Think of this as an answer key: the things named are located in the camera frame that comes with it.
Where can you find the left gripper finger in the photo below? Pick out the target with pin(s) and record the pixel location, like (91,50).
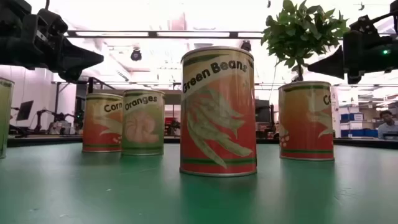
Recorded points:
(74,62)

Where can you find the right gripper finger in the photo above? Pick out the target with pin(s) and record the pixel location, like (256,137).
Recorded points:
(332,67)

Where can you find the Corn label tin can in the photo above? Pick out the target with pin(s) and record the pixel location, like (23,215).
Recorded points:
(99,133)
(304,130)

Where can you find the Oranges label tin can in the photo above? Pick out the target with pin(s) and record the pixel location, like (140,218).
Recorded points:
(143,130)

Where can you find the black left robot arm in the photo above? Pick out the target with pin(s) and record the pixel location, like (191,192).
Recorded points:
(11,6)

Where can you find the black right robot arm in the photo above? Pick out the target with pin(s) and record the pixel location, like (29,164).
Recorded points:
(395,6)

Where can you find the green leafy potted plant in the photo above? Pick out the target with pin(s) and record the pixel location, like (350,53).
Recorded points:
(298,31)

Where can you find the black monitor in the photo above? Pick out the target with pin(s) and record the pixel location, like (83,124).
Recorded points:
(25,110)
(262,110)

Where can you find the blue storage bin rack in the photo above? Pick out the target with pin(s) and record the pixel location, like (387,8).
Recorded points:
(357,133)

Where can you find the person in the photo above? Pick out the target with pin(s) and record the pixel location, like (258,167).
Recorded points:
(387,126)

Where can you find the overhead light bar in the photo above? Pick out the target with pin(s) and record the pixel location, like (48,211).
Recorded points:
(153,34)

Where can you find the Green Beans label tin can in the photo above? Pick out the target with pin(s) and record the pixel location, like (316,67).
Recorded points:
(217,124)

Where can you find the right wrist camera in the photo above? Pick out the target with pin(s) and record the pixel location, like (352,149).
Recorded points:
(365,25)

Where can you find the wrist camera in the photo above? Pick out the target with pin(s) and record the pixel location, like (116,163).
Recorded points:
(51,21)
(365,25)

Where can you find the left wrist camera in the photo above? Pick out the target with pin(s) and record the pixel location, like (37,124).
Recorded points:
(51,21)

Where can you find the black ceiling camera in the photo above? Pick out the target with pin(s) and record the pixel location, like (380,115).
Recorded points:
(136,55)
(245,46)

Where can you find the black table frame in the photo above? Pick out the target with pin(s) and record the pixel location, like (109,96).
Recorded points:
(46,140)

